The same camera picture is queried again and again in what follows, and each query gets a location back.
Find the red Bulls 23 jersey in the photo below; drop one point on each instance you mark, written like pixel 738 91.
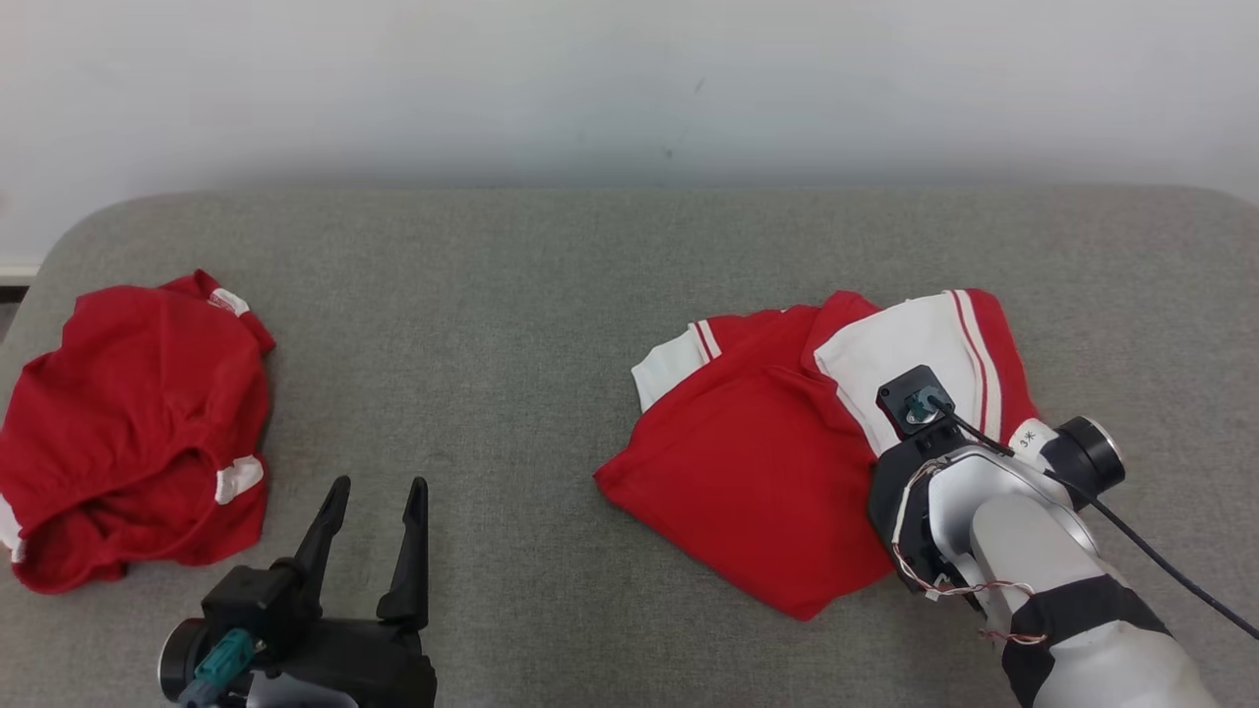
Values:
pixel 748 462

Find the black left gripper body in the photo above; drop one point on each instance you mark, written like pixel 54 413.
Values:
pixel 374 664

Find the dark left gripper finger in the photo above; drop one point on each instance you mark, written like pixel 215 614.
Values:
pixel 411 570
pixel 320 551

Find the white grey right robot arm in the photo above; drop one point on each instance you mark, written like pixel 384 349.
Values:
pixel 1033 551

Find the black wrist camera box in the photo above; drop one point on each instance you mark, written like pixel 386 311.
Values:
pixel 910 398
pixel 241 600

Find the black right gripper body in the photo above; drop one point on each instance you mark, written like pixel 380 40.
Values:
pixel 900 492

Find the red shorts with white patches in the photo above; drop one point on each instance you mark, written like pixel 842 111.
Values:
pixel 128 413

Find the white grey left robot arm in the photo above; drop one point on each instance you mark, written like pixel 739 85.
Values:
pixel 177 659

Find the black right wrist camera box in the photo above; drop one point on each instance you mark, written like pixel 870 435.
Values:
pixel 910 398

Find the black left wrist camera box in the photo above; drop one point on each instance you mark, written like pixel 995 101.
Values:
pixel 241 600

